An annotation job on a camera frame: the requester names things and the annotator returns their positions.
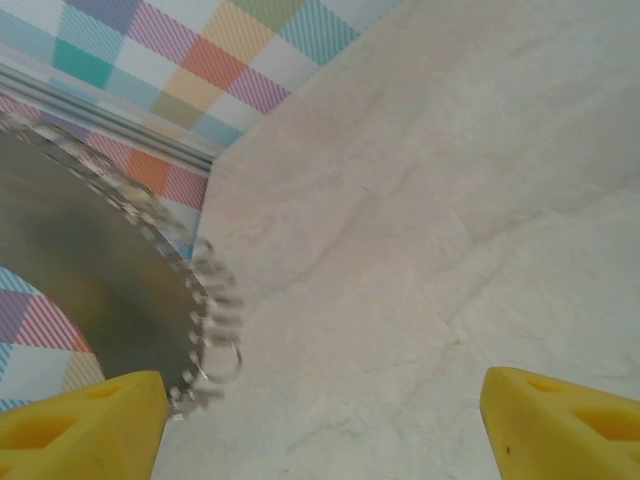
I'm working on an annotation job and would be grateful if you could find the aluminium left corner post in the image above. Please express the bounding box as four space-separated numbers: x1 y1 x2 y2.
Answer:
0 62 217 175

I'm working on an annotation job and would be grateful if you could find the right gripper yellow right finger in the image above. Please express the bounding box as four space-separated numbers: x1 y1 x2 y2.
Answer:
479 366 640 480

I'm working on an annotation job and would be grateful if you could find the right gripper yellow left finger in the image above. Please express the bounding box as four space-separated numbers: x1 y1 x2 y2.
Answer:
0 369 169 480

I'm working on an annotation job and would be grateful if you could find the large metal keyring with rings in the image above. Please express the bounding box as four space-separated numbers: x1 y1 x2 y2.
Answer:
0 110 246 422

